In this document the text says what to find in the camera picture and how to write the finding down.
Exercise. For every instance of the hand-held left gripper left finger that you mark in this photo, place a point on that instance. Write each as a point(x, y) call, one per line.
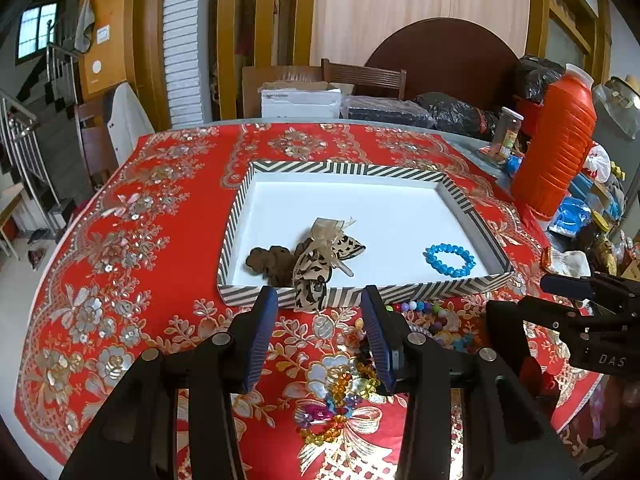
point(260, 330)

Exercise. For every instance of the small white table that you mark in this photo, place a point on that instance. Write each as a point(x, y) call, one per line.
point(10, 205)

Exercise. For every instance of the red crate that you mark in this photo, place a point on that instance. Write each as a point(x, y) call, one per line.
point(527, 115)

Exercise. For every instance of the dark shoe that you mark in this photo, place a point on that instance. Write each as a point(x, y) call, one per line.
point(36, 259)

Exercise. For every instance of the blue plastic bag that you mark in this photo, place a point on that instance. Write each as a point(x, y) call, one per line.
point(570, 215)

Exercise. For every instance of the glass jar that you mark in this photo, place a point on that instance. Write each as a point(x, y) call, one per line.
point(507, 135)

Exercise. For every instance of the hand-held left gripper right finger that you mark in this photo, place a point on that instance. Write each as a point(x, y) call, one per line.
point(377, 330)

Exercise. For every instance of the orange plastic jug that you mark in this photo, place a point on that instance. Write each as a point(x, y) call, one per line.
point(555, 140)

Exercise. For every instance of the white jacket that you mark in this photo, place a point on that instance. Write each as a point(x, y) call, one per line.
point(127, 120)

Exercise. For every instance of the wooden slatted chair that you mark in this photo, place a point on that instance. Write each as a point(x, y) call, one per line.
point(365, 77)

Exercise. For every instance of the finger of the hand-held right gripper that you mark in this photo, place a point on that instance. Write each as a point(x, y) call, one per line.
point(567, 287)
point(506, 327)

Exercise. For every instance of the red floral tablecloth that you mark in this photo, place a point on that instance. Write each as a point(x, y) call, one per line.
point(165, 240)

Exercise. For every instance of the black plastic bag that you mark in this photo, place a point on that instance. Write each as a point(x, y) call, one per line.
point(537, 77)
point(460, 115)

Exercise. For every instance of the white wall switch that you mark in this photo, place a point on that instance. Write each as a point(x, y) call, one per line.
point(103, 34)

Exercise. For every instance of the striped cardboard tray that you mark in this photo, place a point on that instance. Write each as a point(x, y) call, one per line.
point(380, 220)

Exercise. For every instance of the clear plastic bag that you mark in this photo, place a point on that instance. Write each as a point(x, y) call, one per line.
point(617, 105)

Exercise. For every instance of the window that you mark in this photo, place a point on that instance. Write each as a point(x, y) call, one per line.
point(37, 30)

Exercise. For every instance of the dark wooden chair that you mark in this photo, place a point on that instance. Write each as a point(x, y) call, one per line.
point(95, 145)

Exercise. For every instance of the brown scrunchie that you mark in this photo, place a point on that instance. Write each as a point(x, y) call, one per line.
point(270, 262)

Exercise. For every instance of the flat black wrapped package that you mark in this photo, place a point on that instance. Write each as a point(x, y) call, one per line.
point(385, 110)

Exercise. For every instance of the leopard print hair bow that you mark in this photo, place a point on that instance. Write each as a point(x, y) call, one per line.
point(312, 265)

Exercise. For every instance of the white ribbed column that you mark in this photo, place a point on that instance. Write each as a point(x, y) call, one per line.
point(184, 45)

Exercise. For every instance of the metal stair railing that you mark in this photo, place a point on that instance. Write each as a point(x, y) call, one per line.
point(20, 160)

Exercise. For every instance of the grey hanging cloth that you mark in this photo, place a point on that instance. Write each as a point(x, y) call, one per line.
point(85, 25)

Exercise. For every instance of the white cardboard box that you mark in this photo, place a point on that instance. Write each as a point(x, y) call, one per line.
point(300, 105)

